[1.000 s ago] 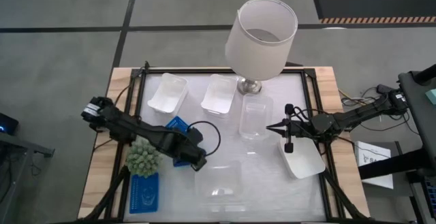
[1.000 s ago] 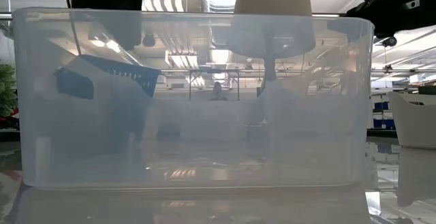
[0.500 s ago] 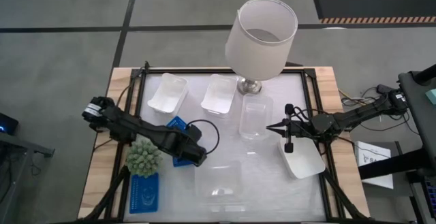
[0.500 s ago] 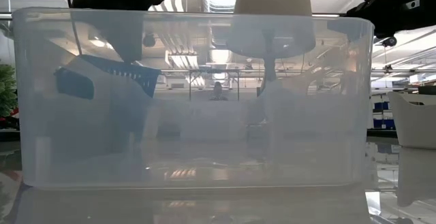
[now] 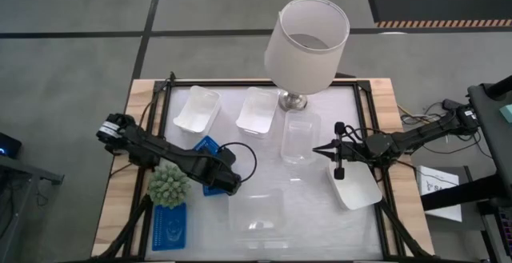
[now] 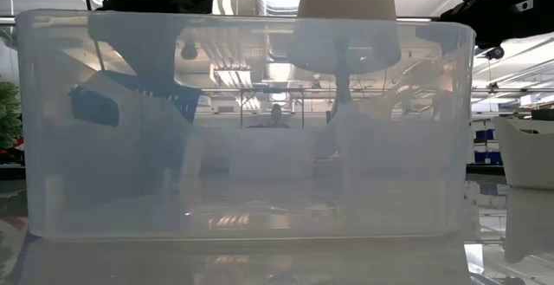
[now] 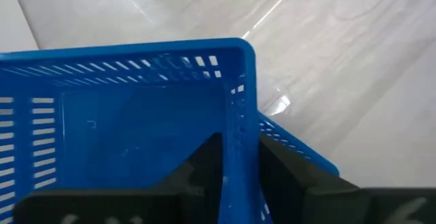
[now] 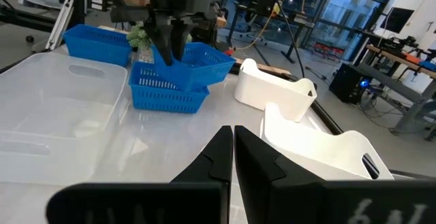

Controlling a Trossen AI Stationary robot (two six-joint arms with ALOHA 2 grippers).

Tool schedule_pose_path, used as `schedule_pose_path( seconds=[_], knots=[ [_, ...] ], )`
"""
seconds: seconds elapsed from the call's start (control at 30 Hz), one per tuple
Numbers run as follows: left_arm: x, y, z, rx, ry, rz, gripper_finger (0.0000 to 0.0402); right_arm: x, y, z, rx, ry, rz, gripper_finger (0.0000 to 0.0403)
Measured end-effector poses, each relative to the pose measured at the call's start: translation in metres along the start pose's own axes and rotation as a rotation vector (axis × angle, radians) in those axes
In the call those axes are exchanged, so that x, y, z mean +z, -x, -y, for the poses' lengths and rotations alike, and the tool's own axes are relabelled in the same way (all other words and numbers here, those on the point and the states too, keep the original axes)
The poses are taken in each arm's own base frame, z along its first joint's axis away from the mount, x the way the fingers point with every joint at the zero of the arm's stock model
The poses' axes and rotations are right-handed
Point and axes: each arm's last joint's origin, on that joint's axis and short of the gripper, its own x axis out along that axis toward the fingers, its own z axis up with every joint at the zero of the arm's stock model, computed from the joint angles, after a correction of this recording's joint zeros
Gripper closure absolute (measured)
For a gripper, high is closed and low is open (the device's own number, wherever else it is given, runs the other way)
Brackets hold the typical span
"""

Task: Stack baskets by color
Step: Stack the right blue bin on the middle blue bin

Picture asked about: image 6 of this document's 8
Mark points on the blue plastic basket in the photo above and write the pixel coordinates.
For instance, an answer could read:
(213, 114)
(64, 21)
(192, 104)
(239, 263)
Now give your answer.
(177, 99)

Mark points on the white plastic basket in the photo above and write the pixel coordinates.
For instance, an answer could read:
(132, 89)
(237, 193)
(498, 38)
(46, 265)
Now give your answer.
(528, 155)

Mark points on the person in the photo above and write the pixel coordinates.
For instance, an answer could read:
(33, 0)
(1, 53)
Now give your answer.
(275, 118)

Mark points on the green artificial plant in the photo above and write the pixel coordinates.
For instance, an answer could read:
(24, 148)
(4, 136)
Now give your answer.
(8, 116)

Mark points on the clear plastic basket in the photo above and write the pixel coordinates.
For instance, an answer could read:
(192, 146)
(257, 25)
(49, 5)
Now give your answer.
(259, 189)

